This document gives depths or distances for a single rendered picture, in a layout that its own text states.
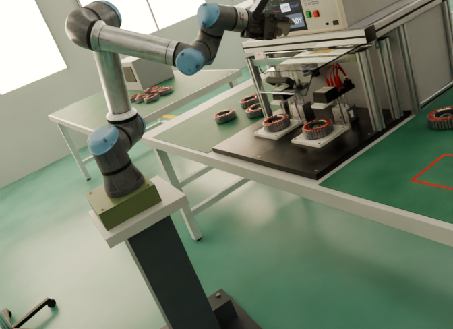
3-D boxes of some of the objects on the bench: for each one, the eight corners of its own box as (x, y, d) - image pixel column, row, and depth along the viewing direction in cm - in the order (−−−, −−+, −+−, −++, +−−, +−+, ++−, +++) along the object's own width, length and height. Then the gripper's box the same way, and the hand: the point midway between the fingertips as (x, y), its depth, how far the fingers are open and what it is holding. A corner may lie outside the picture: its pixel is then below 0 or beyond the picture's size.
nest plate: (276, 139, 175) (275, 137, 175) (254, 135, 188) (253, 133, 188) (303, 123, 182) (303, 120, 181) (280, 120, 194) (279, 117, 194)
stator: (232, 121, 222) (230, 114, 221) (213, 125, 226) (210, 118, 225) (238, 112, 231) (236, 106, 230) (220, 116, 236) (217, 110, 234)
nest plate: (319, 147, 155) (319, 144, 155) (291, 142, 168) (290, 139, 167) (348, 129, 162) (348, 125, 161) (319, 125, 174) (319, 122, 174)
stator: (276, 134, 177) (273, 125, 176) (259, 131, 187) (256, 123, 185) (296, 122, 182) (293, 113, 181) (278, 119, 191) (276, 112, 190)
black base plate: (317, 181, 140) (315, 174, 139) (213, 152, 193) (212, 147, 192) (410, 116, 159) (408, 110, 158) (292, 106, 213) (290, 102, 212)
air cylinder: (305, 117, 187) (301, 105, 185) (293, 116, 193) (290, 104, 191) (313, 112, 189) (310, 100, 187) (301, 111, 195) (298, 100, 193)
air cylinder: (349, 123, 166) (346, 109, 164) (334, 121, 173) (331, 108, 171) (358, 116, 169) (354, 103, 167) (343, 115, 175) (340, 102, 173)
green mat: (207, 153, 194) (207, 153, 194) (152, 137, 245) (152, 137, 245) (352, 69, 233) (352, 69, 233) (278, 71, 284) (278, 71, 284)
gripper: (234, 37, 148) (284, 43, 160) (250, 35, 141) (301, 42, 152) (235, 10, 147) (286, 18, 158) (251, 7, 140) (303, 15, 151)
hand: (291, 21), depth 154 cm, fingers closed
